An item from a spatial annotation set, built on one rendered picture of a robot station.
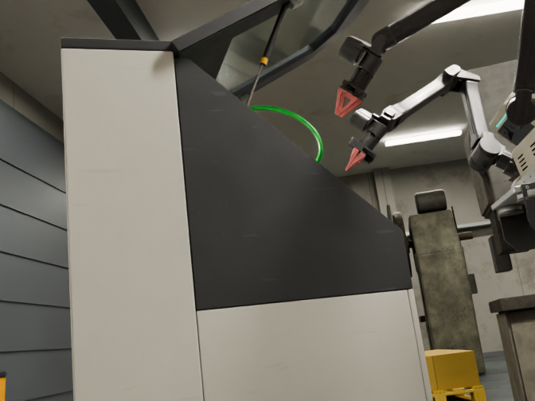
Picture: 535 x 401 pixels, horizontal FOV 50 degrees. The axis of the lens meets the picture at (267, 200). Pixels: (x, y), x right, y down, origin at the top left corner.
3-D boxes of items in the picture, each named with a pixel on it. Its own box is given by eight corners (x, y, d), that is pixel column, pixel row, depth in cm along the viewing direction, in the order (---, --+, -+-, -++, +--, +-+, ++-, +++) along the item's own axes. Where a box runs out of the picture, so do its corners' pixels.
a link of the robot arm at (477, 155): (509, 148, 198) (502, 158, 202) (482, 135, 200) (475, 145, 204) (502, 165, 193) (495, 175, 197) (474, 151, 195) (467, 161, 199)
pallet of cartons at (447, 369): (371, 400, 596) (365, 357, 606) (456, 390, 591) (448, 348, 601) (383, 415, 479) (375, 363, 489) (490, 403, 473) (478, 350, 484)
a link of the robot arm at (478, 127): (482, 67, 220) (470, 87, 228) (447, 62, 219) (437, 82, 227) (504, 154, 193) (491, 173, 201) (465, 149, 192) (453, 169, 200)
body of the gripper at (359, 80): (340, 84, 169) (353, 62, 168) (346, 89, 179) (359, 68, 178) (358, 95, 168) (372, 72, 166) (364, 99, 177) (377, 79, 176)
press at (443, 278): (404, 375, 833) (376, 211, 892) (483, 367, 827) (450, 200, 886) (419, 383, 708) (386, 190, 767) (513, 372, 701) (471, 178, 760)
